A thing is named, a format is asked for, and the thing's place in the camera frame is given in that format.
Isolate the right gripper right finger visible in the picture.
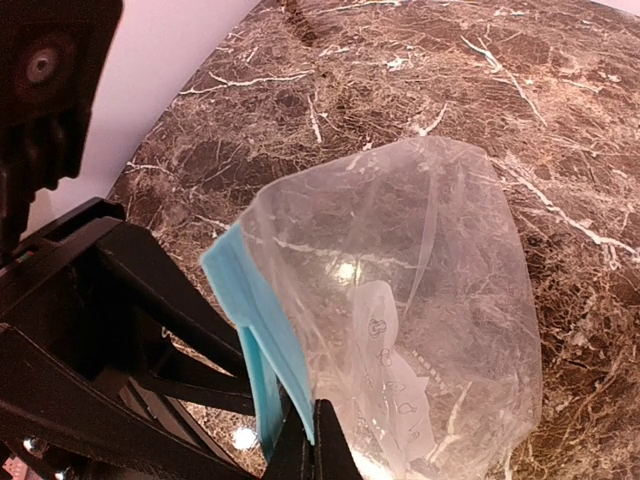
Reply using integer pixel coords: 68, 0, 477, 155
19, 198, 254, 415

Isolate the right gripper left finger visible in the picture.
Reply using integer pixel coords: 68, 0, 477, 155
0, 322, 361, 480

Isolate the clear zip top bag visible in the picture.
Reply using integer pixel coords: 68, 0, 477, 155
200, 136, 542, 479

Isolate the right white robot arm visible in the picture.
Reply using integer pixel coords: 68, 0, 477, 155
1, 1, 360, 479

